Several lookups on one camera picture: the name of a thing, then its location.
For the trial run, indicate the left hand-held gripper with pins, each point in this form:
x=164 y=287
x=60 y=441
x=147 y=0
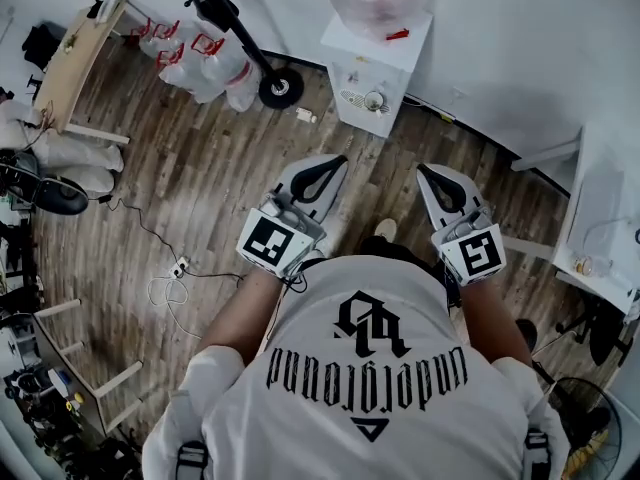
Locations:
x=280 y=240

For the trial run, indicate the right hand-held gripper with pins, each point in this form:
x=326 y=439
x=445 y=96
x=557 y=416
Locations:
x=475 y=255

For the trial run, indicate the clear glass cup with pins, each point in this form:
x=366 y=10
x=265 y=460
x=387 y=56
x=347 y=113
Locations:
x=589 y=265

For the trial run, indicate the person's right forearm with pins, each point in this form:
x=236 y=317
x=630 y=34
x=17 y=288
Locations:
x=492 y=323

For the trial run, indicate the person's left forearm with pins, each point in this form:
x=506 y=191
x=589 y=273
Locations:
x=245 y=308

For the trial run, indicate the small round cup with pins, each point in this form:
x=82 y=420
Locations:
x=374 y=101

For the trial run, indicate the small white floor object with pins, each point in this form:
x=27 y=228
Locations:
x=306 y=115

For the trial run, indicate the person's beige shoe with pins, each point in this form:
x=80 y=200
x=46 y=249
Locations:
x=386 y=228

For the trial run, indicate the person's black trousers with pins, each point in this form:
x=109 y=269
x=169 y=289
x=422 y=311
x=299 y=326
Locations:
x=395 y=248

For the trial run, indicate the white water dispenser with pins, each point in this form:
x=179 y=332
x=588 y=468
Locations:
x=370 y=63

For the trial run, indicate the white desk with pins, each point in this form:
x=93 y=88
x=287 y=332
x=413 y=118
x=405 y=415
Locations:
x=600 y=203

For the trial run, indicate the white power strip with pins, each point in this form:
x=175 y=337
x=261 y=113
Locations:
x=180 y=267

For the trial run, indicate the black electric scooter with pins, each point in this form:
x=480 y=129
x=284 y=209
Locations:
x=240 y=33

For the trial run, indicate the red dispenser tap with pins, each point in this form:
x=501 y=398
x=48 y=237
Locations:
x=398 y=34

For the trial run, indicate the black office chair base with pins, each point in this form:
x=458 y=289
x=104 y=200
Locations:
x=600 y=323

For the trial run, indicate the person's white printed t-shirt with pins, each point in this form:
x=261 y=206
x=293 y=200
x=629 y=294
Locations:
x=360 y=398

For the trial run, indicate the white sack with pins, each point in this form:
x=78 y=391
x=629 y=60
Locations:
x=75 y=160

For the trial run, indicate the black round stool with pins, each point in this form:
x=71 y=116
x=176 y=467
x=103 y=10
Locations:
x=62 y=195

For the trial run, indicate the light wooden table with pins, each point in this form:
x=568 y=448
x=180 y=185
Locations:
x=75 y=63

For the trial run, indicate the black floor fan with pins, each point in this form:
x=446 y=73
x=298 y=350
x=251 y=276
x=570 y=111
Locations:
x=587 y=428

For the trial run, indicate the black bag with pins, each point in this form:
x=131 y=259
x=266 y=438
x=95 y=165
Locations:
x=42 y=45

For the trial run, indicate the wooden workbench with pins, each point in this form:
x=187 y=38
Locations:
x=75 y=368

